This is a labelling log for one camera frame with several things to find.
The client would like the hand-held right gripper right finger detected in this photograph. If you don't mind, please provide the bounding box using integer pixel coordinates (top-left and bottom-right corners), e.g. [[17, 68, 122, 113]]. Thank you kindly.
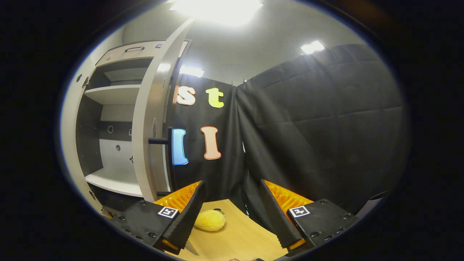
[[259, 178, 363, 254]]

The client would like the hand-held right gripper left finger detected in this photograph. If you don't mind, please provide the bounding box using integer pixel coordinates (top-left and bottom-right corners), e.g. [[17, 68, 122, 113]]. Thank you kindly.
[[110, 180, 206, 255]]

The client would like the grey cabinet door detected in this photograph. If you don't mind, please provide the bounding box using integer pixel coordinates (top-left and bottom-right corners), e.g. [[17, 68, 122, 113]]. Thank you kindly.
[[60, 54, 95, 214], [132, 18, 194, 203]]

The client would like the grey and black cabinet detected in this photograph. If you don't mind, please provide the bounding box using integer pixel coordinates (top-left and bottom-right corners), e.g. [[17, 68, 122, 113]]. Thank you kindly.
[[74, 40, 192, 218]]

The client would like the yellow plush toy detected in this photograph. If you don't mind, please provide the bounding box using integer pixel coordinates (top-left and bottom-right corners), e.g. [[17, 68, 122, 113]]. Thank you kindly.
[[195, 209, 227, 232]]

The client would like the black backdrop cloth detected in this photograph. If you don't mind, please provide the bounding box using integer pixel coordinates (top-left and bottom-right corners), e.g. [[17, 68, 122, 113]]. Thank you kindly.
[[165, 43, 410, 232]]

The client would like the large ceiling light panel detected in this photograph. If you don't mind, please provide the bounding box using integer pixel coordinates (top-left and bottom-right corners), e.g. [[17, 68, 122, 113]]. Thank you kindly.
[[170, 0, 264, 26]]

